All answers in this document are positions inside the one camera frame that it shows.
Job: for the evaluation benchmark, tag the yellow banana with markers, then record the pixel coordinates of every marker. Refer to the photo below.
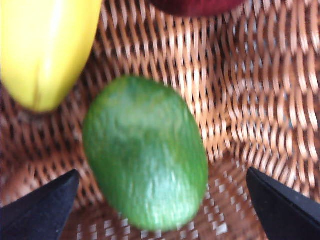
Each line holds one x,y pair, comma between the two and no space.
45,50

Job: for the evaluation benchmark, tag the dark red plum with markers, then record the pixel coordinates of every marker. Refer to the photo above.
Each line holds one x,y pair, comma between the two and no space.
197,6

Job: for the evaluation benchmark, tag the brown wicker basket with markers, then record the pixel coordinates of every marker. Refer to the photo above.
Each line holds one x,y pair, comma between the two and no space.
225,87

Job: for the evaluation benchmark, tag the green avocado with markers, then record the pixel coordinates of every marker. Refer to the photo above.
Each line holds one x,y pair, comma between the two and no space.
145,155

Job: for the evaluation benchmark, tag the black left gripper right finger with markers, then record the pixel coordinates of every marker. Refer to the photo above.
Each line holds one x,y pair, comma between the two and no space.
287,215

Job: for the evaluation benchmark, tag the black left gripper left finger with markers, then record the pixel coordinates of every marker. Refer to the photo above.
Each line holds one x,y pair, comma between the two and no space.
42,215

